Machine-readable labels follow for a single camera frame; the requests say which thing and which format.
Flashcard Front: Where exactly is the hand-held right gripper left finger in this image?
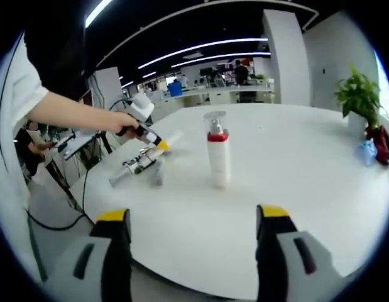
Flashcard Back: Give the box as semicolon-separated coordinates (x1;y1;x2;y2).
46;207;134;302

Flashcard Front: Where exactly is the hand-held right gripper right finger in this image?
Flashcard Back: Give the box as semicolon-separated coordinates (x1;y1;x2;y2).
255;204;349;302

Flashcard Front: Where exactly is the large white skincare tube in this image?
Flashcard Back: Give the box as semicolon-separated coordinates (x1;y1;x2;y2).
149;130;184;158

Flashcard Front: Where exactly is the green black skincare packet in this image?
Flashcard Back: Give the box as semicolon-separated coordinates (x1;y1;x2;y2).
121;153;158;174

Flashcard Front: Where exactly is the small white skincare bottle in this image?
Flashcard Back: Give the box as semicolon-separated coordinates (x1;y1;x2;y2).
149;159;166;189
108;164;136;189

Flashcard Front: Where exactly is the white pump bottle red collar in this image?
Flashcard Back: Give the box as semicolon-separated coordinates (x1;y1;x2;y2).
202;110;233;190

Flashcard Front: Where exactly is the person's left hand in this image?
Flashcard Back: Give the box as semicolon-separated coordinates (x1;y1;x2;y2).
104;111;140;137

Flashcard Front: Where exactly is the blue bin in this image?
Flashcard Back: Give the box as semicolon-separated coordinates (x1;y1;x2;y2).
167;81;184;97

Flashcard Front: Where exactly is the white-framed monitor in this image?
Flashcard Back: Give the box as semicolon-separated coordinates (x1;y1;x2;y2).
79;87;95;108

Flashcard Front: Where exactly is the white office counter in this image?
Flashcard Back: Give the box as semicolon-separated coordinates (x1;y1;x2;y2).
150;84;275;106

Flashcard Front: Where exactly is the wide ceiling light strip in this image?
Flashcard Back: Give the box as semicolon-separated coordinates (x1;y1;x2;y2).
84;0;115;28

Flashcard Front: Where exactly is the green potted plant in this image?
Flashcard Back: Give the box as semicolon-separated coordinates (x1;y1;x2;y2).
333;64;384;133

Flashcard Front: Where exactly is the black cable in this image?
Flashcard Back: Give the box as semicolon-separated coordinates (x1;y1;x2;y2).
24;169;98;231

